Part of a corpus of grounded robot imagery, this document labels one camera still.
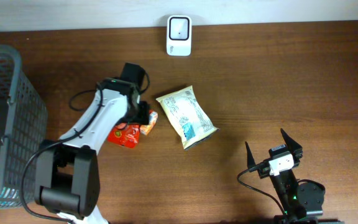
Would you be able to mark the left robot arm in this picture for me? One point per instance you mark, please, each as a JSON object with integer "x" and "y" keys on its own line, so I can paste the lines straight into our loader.
{"x": 67, "y": 176}

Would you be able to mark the cream snack bag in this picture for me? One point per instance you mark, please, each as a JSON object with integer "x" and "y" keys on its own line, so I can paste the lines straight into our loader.
{"x": 187, "y": 117}

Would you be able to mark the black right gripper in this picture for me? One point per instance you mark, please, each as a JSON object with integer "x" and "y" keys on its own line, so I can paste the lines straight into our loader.
{"x": 293, "y": 148}

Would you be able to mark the red snack pouch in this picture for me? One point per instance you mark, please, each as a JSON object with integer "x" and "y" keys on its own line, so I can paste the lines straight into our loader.
{"x": 126, "y": 135}

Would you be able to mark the grey plastic mesh basket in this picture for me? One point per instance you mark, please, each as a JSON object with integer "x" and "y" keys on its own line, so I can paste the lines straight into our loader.
{"x": 23, "y": 121}

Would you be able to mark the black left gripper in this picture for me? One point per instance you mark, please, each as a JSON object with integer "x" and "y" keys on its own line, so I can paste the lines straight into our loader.
{"x": 142, "y": 116}

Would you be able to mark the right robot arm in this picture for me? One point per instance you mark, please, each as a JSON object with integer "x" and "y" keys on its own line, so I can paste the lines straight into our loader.
{"x": 299, "y": 200}

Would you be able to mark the white barcode scanner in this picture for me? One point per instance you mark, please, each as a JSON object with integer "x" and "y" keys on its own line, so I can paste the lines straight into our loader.
{"x": 179, "y": 35}

